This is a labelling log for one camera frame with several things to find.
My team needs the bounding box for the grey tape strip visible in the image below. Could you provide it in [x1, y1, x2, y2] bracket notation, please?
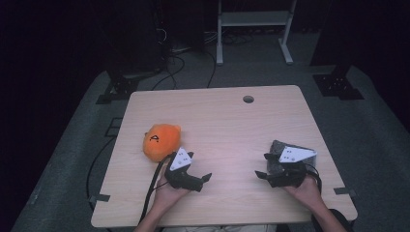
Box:
[88, 192, 111, 205]
[333, 187, 358, 198]

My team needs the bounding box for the black stand base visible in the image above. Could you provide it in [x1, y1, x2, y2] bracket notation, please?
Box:
[312, 64, 366, 101]
[95, 64, 162, 105]

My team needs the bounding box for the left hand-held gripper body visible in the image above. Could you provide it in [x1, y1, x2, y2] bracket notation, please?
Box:
[164, 147, 205, 193]

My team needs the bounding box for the orange plush toy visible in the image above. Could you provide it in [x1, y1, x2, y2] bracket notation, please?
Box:
[142, 123, 182, 163]

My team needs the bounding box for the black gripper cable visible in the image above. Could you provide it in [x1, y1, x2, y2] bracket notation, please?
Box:
[304, 163, 323, 194]
[138, 153, 177, 226]

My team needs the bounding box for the person's left hand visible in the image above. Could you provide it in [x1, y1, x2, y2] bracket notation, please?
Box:
[154, 162, 191, 211]

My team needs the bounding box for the person's right hand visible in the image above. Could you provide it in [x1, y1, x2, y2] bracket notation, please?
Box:
[283, 175, 325, 211]

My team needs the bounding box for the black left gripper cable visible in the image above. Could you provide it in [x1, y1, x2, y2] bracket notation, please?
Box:
[138, 153, 177, 226]

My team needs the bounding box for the long black floor cable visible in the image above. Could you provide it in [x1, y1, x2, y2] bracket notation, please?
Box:
[85, 136, 117, 211]

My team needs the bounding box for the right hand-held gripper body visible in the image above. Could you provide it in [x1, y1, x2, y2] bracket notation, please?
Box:
[266, 146, 318, 189]

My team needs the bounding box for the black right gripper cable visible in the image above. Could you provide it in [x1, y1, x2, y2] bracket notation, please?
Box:
[304, 163, 323, 194]

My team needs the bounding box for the white metal stand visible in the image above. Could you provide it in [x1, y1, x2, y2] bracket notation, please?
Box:
[216, 0, 298, 67]

